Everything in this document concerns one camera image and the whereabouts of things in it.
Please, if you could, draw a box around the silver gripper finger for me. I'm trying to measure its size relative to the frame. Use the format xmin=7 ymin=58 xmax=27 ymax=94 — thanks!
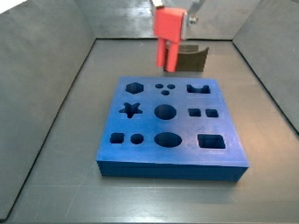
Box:
xmin=182 ymin=0 xmax=206 ymax=39
xmin=150 ymin=0 xmax=164 ymax=13

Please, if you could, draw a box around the red three-prong object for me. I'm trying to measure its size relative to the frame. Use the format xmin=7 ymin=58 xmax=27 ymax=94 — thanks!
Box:
xmin=154 ymin=7 xmax=187 ymax=72

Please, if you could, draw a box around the black curved cradle fixture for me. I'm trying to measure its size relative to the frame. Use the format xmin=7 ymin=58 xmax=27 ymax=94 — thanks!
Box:
xmin=175 ymin=45 xmax=210 ymax=72

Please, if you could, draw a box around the blue foam shape-hole board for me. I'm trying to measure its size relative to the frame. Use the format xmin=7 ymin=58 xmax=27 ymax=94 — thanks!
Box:
xmin=96 ymin=77 xmax=248 ymax=182

